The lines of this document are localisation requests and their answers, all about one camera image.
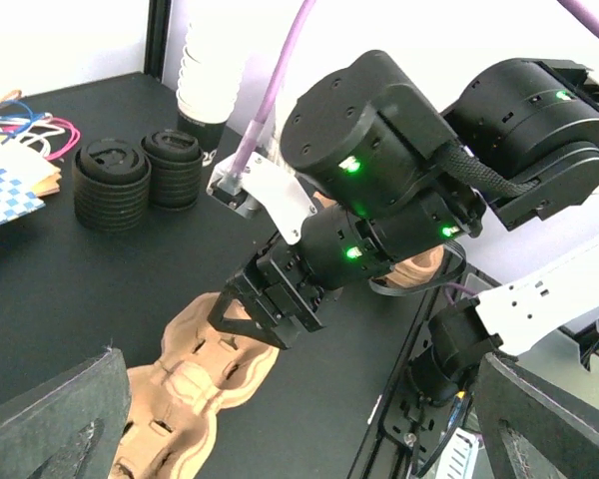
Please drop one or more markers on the left stack black lids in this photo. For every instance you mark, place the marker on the left stack black lids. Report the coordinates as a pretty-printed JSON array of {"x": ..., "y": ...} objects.
[{"x": 111, "y": 183}]

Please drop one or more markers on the light blue slotted cable duct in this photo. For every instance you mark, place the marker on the light blue slotted cable duct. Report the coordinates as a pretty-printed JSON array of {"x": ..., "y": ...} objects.
[{"x": 458, "y": 459}]

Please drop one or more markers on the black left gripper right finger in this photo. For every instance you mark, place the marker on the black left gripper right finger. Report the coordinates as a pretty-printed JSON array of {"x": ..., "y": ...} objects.
[{"x": 532, "y": 428}]

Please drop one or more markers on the bundle of white straws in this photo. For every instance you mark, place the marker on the bundle of white straws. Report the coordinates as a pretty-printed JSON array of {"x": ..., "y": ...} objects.
[{"x": 283, "y": 109}]

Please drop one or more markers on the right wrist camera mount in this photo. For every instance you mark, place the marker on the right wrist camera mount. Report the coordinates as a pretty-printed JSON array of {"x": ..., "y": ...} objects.
[{"x": 263, "y": 185}]

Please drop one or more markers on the flat bags with coloured handles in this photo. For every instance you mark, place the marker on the flat bags with coloured handles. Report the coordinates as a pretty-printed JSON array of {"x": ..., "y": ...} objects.
[{"x": 50, "y": 137}]

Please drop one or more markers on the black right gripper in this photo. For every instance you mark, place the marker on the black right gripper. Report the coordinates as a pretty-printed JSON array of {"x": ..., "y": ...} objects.
[{"x": 284, "y": 294}]

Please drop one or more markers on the brown pulp cup carrier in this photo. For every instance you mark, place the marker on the brown pulp cup carrier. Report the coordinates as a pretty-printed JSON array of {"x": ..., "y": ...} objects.
[{"x": 172, "y": 423}]

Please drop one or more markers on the right stack black lids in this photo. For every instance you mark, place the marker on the right stack black lids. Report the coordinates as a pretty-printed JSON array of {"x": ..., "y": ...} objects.
[{"x": 176, "y": 160}]

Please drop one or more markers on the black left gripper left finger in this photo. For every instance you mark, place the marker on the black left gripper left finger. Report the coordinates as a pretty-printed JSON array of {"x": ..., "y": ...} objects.
[{"x": 68, "y": 426}]

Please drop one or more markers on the stack of white paper cups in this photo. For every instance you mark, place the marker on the stack of white paper cups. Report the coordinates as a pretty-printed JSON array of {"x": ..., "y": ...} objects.
[{"x": 209, "y": 80}]

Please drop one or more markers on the stack black lids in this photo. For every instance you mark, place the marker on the stack black lids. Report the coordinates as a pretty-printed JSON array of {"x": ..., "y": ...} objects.
[
  {"x": 111, "y": 183},
  {"x": 176, "y": 160}
]

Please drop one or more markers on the black right frame post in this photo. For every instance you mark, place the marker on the black right frame post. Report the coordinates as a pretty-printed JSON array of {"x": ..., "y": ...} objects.
[{"x": 159, "y": 14}]

